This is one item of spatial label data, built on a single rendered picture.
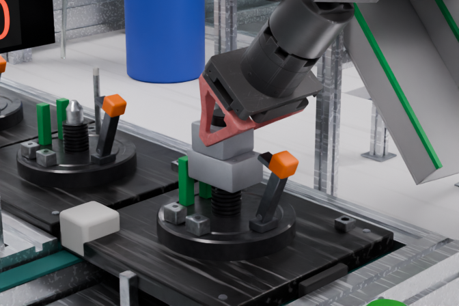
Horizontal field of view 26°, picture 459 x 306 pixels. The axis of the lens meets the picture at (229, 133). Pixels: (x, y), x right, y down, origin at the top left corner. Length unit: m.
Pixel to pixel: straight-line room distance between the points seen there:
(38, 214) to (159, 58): 0.88
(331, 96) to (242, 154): 0.20
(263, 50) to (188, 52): 1.05
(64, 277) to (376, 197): 0.54
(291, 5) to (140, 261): 0.29
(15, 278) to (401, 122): 0.44
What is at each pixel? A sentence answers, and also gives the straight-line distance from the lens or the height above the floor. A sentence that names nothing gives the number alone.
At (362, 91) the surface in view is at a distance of 1.91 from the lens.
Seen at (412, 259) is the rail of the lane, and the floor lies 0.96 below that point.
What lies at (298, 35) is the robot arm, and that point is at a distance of 0.84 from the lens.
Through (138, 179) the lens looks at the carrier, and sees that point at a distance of 1.14.
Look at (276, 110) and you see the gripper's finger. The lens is 0.90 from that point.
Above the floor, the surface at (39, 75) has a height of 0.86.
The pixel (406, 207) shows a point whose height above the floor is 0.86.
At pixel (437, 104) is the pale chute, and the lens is 1.17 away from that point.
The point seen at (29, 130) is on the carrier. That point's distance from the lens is 1.33.
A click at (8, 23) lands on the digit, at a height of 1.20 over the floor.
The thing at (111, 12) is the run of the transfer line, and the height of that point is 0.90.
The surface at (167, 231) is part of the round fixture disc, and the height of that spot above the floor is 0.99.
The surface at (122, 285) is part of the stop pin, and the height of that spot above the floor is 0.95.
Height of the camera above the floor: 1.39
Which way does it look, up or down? 19 degrees down
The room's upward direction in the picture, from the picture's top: straight up
